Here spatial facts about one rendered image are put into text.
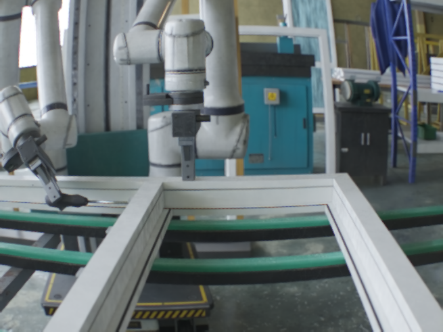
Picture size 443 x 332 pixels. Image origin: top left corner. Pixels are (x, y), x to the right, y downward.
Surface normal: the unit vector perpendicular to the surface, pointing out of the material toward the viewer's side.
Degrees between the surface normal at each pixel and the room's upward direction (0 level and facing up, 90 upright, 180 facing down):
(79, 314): 0
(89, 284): 0
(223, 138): 95
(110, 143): 90
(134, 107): 90
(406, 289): 0
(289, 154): 90
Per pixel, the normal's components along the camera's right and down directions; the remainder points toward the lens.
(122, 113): 0.13, 0.19
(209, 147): -0.12, 0.44
